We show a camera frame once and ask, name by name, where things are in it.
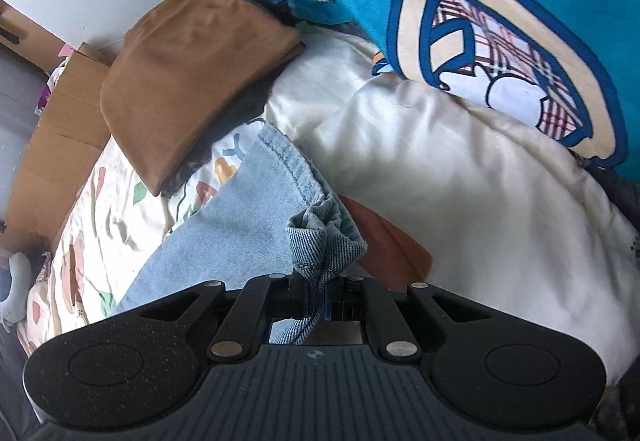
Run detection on purple white plastic bag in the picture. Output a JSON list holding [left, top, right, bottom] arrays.
[[35, 56, 68, 118]]

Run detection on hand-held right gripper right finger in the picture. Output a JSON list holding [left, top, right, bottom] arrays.
[[325, 275, 494, 364]]

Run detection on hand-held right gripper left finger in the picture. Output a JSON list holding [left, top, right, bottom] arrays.
[[136, 271, 308, 363]]

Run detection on upright brown cardboard box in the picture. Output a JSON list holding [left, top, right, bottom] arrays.
[[0, 0, 68, 72]]

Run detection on brown folded garment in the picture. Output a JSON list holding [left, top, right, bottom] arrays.
[[100, 0, 306, 198]]

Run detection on light blue denim pants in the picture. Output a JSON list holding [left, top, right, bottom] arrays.
[[115, 122, 369, 346]]

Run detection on cream bear printed blanket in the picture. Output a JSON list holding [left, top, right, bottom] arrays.
[[17, 28, 640, 384]]

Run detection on grey plush neck pillow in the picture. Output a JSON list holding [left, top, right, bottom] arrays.
[[0, 251, 34, 329]]

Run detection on black strap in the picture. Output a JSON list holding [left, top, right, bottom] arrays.
[[0, 13, 22, 45]]

